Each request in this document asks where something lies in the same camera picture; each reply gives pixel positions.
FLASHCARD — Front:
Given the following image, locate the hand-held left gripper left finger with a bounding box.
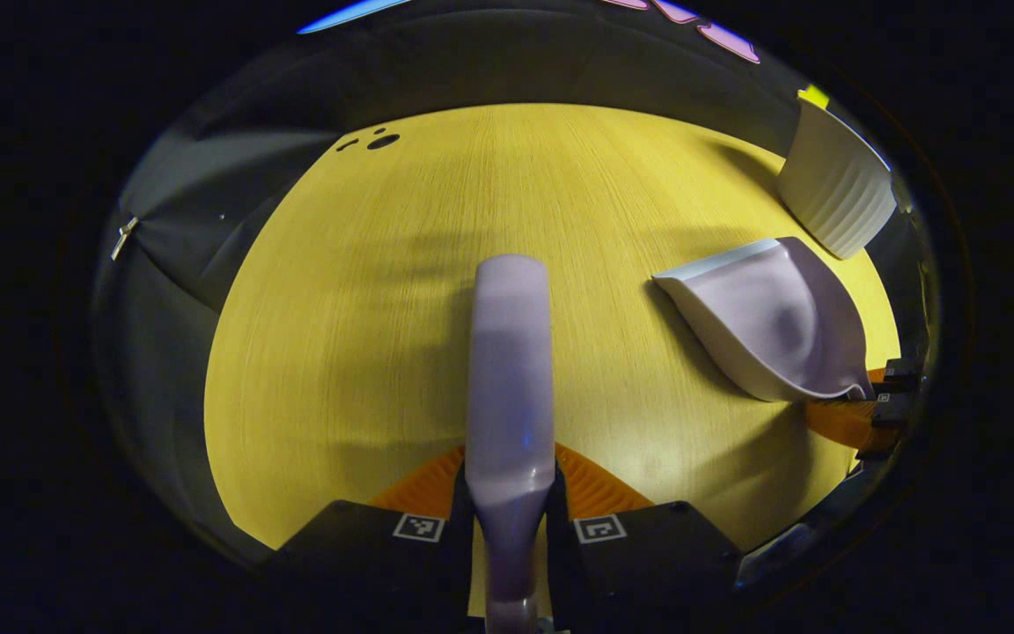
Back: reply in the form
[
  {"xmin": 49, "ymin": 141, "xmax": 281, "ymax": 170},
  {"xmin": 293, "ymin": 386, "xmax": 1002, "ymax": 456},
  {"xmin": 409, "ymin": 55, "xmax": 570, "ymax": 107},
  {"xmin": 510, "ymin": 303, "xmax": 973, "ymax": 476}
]
[{"xmin": 274, "ymin": 446, "xmax": 475, "ymax": 630}]

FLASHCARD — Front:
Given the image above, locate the lilac plastic dustpan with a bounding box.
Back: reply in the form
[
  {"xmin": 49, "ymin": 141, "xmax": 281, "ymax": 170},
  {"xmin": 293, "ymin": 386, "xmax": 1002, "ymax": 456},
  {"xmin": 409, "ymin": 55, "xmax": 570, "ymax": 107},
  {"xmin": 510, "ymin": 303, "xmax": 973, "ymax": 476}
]
[{"xmin": 652, "ymin": 236, "xmax": 878, "ymax": 403}]

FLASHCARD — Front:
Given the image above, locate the grey ribbed garbage bin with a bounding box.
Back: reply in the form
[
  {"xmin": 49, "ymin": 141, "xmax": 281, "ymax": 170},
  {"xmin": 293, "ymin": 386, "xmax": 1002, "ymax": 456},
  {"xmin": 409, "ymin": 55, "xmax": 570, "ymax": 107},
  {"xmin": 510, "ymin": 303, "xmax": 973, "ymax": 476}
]
[{"xmin": 775, "ymin": 95, "xmax": 898, "ymax": 259}]

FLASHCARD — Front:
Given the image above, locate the dark shiny object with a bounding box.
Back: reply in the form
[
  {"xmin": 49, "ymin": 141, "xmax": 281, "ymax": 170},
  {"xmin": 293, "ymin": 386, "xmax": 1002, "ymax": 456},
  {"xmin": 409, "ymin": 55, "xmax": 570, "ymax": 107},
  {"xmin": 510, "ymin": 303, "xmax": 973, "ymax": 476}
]
[{"xmin": 734, "ymin": 462, "xmax": 871, "ymax": 586}]

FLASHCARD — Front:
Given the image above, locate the silver cloth clip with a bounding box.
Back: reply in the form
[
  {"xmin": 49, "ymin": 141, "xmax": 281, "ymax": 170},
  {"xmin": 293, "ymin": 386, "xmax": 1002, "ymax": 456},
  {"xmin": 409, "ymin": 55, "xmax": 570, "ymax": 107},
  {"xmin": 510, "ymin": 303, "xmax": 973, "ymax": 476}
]
[{"xmin": 111, "ymin": 216, "xmax": 140, "ymax": 262}]

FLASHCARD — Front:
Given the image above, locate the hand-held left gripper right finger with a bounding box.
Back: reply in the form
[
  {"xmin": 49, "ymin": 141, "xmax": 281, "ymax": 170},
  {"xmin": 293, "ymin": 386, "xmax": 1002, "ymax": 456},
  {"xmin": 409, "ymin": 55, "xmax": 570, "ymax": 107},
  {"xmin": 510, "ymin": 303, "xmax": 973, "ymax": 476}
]
[{"xmin": 547, "ymin": 443, "xmax": 744, "ymax": 630}]

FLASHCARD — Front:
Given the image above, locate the yellow wooden desktop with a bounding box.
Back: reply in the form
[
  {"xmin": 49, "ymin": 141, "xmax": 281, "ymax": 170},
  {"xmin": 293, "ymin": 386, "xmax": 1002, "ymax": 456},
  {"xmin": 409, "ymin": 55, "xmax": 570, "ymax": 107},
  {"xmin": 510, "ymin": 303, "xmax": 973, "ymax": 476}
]
[{"xmin": 204, "ymin": 103, "xmax": 901, "ymax": 617}]

